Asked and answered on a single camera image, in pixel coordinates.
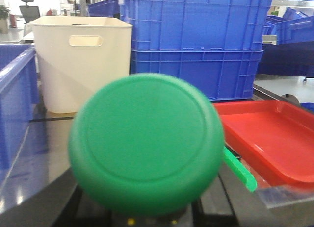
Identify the green mushroom push button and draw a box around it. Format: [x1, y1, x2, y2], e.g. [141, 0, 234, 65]
[68, 74, 224, 216]

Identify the red plastic tray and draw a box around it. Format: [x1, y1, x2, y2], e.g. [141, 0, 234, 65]
[214, 100, 314, 189]

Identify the black office chair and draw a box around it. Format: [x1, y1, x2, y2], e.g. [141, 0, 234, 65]
[19, 0, 40, 23]

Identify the green plastic tray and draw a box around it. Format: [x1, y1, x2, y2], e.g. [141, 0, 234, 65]
[224, 147, 257, 192]

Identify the lower blue stacking crate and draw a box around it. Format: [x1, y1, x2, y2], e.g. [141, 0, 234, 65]
[131, 50, 263, 101]

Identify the cream plastic basket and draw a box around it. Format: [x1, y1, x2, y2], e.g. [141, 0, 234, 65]
[31, 16, 132, 114]

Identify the blue bin at left edge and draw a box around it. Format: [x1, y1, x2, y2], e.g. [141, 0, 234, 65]
[0, 44, 39, 181]

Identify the upper blue stacking crate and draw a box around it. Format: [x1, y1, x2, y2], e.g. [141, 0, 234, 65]
[119, 0, 272, 50]

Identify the blue stacking crate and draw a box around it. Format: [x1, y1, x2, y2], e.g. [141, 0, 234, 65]
[119, 0, 272, 50]
[131, 50, 263, 101]

